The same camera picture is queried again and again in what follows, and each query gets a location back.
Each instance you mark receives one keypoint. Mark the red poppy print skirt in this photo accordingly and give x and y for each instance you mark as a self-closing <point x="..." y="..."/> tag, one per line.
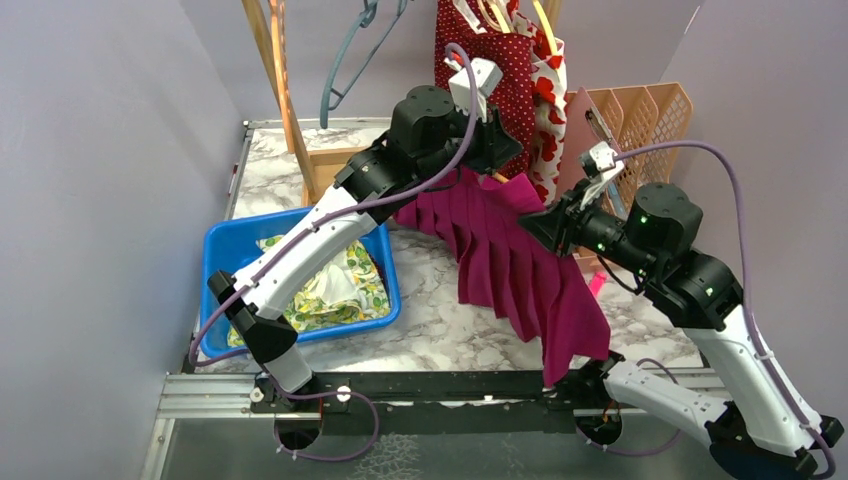
<point x="549" y="89"/>

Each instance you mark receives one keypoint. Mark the pink marker pen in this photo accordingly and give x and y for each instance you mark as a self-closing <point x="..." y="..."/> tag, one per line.
<point x="597" y="282"/>

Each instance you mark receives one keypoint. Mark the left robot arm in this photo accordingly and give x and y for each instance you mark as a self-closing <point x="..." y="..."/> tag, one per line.
<point x="433" y="131"/>

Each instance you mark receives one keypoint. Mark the pink clipboard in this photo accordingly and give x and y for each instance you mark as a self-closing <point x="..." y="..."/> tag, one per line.
<point x="591" y="118"/>

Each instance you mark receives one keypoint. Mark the wooden clothes rack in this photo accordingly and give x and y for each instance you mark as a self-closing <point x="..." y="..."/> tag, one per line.
<point x="318" y="166"/>

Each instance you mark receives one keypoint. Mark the orange wavy hanger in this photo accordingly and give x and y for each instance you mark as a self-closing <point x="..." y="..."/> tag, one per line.
<point x="281" y="78"/>

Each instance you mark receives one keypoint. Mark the magenta pleated skirt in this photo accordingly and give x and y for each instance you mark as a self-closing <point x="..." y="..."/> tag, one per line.
<point x="503" y="267"/>

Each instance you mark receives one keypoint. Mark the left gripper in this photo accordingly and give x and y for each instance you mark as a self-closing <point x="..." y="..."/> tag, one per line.
<point x="495" y="145"/>

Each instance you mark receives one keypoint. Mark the blue plastic bin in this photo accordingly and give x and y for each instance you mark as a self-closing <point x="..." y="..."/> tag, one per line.
<point x="232" y="245"/>

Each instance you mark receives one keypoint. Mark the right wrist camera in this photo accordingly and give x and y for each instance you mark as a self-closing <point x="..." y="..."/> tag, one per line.
<point x="601" y="166"/>

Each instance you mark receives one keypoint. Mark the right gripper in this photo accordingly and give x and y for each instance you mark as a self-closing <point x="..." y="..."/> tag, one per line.
<point x="552" y="225"/>

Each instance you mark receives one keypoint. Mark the lemon print skirt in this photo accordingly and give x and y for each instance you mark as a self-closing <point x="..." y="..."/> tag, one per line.
<point x="356" y="291"/>

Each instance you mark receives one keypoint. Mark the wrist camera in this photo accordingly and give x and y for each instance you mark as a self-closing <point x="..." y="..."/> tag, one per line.
<point x="601" y="166"/>
<point x="472" y="85"/>

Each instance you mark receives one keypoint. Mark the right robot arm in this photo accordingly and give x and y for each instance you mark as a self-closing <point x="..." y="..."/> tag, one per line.
<point x="762" y="430"/>

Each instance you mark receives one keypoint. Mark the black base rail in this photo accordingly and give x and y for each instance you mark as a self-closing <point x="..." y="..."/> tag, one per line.
<point x="443" y="402"/>

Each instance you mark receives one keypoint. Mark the peach plastic organizer basket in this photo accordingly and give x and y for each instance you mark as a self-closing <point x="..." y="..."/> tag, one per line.
<point x="651" y="114"/>

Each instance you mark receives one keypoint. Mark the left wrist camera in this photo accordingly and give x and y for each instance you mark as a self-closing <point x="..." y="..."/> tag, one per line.
<point x="472" y="85"/>

